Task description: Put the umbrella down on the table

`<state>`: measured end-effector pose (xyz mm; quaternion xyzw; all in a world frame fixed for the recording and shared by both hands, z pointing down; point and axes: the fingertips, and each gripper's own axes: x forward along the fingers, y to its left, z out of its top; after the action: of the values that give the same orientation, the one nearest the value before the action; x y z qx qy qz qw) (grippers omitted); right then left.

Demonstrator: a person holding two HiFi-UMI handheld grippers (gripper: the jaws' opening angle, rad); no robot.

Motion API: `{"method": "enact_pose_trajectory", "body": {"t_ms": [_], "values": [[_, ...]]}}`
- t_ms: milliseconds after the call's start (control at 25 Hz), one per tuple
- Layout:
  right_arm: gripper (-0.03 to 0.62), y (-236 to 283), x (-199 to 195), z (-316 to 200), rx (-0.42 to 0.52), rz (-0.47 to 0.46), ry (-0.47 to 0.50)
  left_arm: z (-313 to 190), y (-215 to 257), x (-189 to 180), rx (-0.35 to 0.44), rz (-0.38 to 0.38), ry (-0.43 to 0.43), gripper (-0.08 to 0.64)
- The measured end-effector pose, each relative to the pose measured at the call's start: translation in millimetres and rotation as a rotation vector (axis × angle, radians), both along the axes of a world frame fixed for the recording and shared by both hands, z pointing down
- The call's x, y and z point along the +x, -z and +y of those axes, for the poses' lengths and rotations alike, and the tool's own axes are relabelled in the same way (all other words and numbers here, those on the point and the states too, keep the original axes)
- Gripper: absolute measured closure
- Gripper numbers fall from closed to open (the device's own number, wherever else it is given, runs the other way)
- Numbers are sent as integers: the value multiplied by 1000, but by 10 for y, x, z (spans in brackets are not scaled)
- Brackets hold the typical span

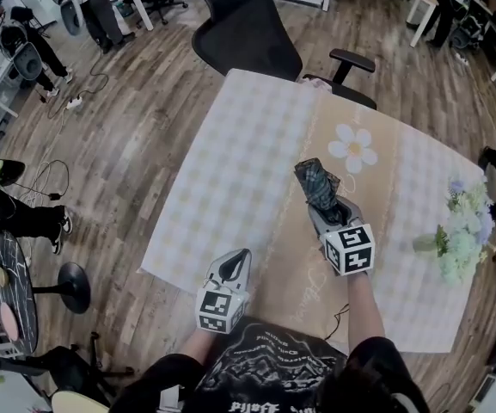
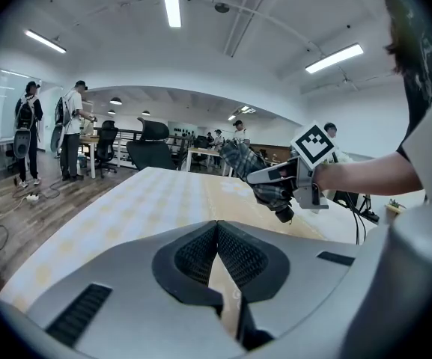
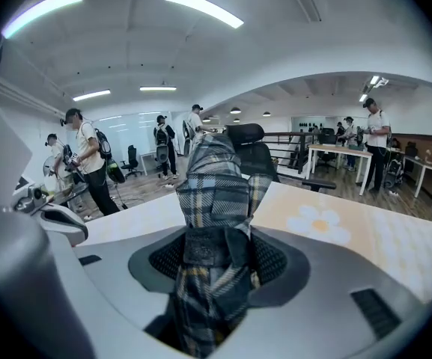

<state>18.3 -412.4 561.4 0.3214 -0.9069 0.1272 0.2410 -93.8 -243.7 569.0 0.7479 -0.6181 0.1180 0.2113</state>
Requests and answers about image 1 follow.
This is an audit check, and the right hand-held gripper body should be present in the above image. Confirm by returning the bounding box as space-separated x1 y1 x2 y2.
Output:
315 207 376 277

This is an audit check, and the pale pink cloth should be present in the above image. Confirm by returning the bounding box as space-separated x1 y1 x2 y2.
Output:
301 77 333 92

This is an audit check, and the pale green glass vase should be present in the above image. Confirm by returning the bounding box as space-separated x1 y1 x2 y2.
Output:
413 233 440 253

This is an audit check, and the black mesh office chair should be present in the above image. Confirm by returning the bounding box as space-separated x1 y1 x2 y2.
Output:
191 0 377 111

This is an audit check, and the person's left forearm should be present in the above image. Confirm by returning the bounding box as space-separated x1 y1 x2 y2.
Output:
181 328 214 363

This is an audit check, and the person's right forearm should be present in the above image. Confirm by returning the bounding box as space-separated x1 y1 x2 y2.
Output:
346 271 386 352

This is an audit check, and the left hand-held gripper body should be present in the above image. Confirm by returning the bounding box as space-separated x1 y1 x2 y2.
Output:
194 280 251 334

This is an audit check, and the dark plaid umbrella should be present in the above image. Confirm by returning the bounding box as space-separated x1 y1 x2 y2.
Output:
294 157 342 210

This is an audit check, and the person's black printed t-shirt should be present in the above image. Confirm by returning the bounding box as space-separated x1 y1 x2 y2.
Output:
109 316 429 413

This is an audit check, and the round black marble table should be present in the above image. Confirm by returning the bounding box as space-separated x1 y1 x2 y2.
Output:
0 230 92 356

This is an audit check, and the checkered beige flower tablecloth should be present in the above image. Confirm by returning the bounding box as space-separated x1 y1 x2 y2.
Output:
138 67 487 354

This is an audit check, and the white blue flower bouquet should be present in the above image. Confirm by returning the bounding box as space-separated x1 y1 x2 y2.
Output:
434 174 496 286

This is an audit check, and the pink round plate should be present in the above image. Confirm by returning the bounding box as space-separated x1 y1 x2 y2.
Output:
0 305 20 342

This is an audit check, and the beige round table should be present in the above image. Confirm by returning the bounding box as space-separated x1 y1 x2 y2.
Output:
52 389 111 413

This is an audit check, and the cloth covered white-legged table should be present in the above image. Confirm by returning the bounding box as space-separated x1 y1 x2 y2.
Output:
138 67 487 354

